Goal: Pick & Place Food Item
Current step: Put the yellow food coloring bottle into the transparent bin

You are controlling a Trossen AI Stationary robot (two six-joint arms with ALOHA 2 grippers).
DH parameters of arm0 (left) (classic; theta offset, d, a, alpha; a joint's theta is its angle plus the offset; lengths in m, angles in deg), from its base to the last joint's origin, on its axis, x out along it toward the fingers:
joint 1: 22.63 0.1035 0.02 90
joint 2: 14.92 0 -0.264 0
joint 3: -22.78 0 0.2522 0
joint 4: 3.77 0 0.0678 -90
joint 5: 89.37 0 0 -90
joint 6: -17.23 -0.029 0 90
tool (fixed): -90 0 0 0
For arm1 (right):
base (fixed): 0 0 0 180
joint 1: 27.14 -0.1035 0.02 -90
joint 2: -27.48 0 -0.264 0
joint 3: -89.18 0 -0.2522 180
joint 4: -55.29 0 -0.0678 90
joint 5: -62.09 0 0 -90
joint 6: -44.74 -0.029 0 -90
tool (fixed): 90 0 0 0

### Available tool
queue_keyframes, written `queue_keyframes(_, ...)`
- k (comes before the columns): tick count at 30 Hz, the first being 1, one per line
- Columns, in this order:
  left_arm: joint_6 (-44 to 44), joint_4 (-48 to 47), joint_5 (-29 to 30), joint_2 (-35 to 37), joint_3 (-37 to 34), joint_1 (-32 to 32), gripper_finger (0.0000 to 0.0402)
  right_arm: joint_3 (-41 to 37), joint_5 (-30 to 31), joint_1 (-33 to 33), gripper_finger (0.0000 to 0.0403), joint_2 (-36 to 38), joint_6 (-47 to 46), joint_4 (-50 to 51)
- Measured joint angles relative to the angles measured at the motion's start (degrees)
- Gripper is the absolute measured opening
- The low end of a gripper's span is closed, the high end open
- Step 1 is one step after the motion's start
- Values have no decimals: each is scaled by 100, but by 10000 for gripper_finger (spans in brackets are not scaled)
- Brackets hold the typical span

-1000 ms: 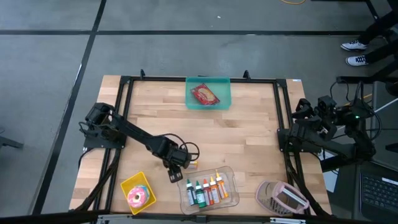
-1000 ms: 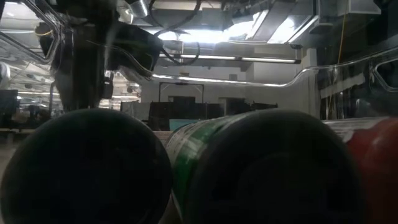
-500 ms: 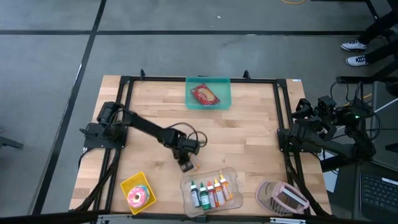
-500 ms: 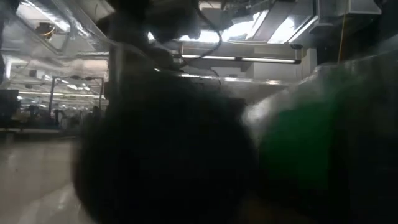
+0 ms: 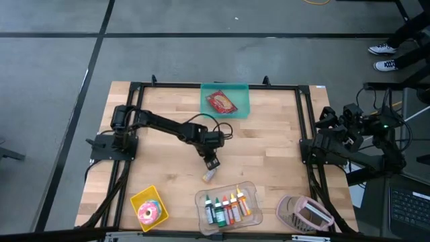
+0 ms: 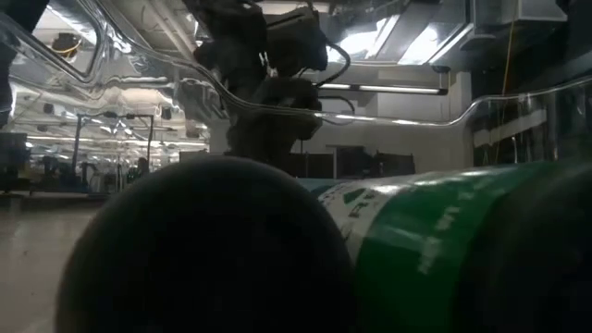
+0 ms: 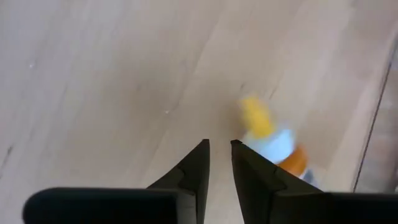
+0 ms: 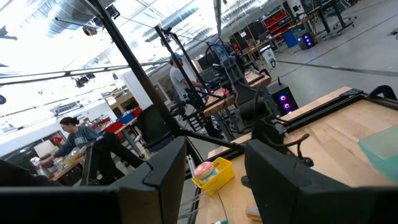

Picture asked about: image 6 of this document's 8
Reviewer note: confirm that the long ceiling light strip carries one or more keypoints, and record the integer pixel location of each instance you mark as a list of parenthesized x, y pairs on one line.
[(398, 89)]

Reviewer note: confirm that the clear plastic bin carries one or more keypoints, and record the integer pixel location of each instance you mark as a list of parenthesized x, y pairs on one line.
[(139, 69)]

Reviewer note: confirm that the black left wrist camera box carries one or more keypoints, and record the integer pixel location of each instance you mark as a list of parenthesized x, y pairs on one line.
[(296, 41)]

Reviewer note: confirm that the tall black frame stand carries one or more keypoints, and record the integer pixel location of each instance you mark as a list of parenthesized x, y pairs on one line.
[(115, 115)]

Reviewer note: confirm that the black equipment cabinet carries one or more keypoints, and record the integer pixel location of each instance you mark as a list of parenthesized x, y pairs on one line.
[(393, 164)]

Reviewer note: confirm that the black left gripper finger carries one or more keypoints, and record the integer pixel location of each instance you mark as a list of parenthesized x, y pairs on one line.
[(250, 143), (296, 150)]

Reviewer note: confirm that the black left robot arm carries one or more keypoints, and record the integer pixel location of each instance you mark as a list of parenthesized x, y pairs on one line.
[(231, 37)]

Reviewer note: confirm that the green-labelled bottle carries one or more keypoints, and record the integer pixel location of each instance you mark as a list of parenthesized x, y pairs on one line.
[(416, 250)]

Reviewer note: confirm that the teal mat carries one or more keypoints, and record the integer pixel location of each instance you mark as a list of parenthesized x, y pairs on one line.
[(314, 184)]

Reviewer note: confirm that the row of black monitors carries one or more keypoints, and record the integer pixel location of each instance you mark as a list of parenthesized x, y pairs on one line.
[(319, 165)]

